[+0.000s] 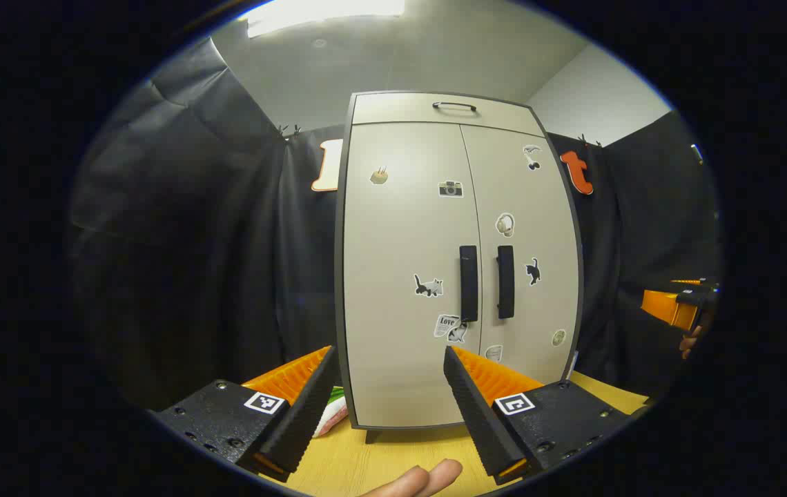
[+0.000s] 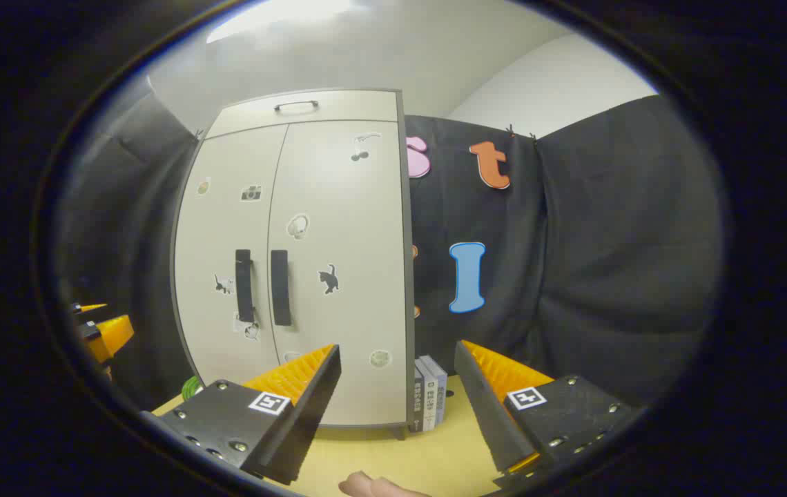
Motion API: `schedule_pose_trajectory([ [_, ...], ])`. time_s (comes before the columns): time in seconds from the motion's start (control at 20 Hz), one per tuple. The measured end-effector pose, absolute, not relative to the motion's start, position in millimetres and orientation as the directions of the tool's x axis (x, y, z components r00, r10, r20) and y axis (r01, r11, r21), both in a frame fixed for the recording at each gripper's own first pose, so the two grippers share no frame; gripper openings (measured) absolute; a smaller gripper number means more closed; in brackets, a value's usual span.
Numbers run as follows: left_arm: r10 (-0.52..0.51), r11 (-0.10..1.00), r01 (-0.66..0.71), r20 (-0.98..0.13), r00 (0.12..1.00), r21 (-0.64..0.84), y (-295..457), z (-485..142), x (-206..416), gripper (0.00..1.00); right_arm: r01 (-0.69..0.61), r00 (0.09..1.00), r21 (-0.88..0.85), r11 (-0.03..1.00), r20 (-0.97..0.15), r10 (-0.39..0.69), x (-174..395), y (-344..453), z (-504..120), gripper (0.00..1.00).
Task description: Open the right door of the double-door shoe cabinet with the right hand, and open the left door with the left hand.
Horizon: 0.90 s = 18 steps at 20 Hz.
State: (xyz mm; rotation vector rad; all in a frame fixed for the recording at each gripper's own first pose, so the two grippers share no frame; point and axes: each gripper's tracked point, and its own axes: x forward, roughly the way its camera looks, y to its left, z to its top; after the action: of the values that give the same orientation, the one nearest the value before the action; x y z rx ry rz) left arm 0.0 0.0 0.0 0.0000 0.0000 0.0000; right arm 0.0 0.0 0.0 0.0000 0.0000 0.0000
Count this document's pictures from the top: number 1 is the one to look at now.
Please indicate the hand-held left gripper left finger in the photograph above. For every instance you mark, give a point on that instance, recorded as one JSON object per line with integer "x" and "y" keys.
{"x": 304, "y": 414}

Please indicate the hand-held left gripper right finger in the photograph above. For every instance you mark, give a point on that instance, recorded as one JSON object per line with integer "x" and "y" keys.
{"x": 480, "y": 421}

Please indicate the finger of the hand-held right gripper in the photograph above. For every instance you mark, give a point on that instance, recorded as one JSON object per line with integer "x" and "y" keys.
{"x": 666, "y": 307}
{"x": 687, "y": 281}

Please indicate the grey door with headphone sticker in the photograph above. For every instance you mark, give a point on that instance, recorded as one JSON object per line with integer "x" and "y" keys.
{"x": 538, "y": 207}

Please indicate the grey door with camera sticker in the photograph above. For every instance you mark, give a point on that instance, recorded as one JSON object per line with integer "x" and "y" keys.
{"x": 400, "y": 241}

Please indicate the grey double-door shoe cabinet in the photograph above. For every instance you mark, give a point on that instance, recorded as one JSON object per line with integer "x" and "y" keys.
{"x": 393, "y": 109}

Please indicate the white pink green object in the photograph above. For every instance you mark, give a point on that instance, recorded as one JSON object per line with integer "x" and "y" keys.
{"x": 333, "y": 414}

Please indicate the black backdrop cloth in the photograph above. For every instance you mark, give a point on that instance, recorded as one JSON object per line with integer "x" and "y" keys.
{"x": 193, "y": 241}

